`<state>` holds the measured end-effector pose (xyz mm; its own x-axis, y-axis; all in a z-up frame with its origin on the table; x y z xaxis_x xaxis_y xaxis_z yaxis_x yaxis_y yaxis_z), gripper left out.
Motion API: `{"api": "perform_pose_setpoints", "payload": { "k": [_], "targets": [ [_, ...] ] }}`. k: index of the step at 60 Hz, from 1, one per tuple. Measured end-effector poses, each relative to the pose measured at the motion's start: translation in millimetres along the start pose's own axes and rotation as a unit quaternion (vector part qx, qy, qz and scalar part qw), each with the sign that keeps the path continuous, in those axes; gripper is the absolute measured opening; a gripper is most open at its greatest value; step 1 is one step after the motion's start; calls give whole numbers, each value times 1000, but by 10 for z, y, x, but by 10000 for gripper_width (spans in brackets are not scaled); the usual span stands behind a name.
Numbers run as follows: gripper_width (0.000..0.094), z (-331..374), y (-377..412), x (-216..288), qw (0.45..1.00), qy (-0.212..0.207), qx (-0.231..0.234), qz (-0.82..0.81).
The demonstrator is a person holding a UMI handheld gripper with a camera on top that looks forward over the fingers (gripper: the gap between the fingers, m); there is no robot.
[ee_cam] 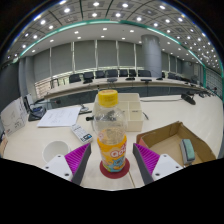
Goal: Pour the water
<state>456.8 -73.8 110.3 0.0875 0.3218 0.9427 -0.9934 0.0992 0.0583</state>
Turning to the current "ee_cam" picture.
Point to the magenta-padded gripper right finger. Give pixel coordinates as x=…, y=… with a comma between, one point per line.
x=148, y=160

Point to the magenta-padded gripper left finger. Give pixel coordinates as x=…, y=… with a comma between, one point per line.
x=76, y=160

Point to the clear bottle yellow cap label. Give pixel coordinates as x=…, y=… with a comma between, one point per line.
x=111, y=133

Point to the brown cardboard box red label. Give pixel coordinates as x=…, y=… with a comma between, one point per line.
x=166, y=143

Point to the white remote control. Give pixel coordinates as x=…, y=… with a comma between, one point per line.
x=81, y=133

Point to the flat round red coaster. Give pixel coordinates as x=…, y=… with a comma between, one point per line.
x=115, y=175

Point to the grey green board eraser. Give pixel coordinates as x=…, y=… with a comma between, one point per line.
x=187, y=151

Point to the black handheld tool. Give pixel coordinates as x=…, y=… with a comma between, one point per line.
x=90, y=118

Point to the white printed paper sheet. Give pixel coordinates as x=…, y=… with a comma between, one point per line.
x=60, y=116

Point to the beige compartment organizer tray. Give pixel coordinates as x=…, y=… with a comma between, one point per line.
x=135, y=113

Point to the black desk telephone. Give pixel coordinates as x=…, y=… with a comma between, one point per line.
x=36, y=113

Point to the long curved conference desk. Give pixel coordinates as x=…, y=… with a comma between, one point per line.
x=100, y=85

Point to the row of black office chairs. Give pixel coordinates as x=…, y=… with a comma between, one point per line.
x=110, y=73

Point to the group of ceiling lights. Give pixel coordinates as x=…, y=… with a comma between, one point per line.
x=100, y=13

